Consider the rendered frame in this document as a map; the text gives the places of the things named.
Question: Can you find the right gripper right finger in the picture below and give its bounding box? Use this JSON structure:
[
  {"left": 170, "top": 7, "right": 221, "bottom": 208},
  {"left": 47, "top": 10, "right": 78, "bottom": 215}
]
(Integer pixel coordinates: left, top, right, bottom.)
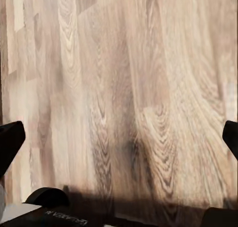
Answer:
[{"left": 222, "top": 121, "right": 238, "bottom": 160}]

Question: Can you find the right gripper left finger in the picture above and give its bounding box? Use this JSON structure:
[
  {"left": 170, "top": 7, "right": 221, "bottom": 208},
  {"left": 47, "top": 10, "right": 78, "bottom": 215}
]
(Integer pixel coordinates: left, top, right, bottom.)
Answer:
[{"left": 0, "top": 121, "right": 26, "bottom": 181}]

